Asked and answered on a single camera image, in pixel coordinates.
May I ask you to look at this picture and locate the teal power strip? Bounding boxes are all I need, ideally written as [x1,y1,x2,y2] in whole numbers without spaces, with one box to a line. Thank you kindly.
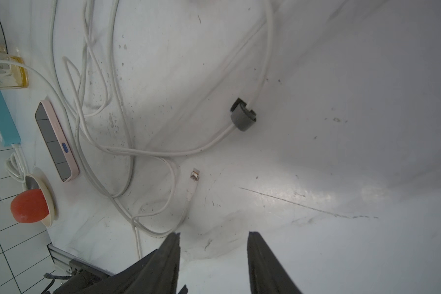
[0,91,21,147]

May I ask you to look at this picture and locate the yellow tinted drinking glass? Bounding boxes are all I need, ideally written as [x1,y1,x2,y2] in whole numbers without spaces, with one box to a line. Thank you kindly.
[0,52,29,90]

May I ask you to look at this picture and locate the grey cable clip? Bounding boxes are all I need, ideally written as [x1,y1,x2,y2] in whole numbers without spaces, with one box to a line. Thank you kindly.
[230,98,257,132]

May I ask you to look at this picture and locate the red bowl on plate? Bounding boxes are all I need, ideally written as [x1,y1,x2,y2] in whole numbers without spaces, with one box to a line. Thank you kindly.
[11,174,56,228]

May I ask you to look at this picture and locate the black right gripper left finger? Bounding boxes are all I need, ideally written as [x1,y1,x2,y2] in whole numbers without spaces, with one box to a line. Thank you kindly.
[82,233,181,294]

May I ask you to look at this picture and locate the white coiled cord left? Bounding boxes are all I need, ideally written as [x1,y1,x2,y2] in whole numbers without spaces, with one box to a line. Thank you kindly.
[5,144,31,183]

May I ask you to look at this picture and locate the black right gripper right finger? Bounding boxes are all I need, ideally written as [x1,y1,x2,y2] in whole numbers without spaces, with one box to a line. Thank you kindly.
[247,232,301,294]

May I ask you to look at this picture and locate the white charging cable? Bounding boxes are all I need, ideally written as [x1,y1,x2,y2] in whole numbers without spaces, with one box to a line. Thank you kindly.
[0,0,144,260]
[60,0,274,238]

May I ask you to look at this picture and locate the pink case phone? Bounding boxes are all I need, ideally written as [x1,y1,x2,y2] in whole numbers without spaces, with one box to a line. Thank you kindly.
[34,99,79,183]

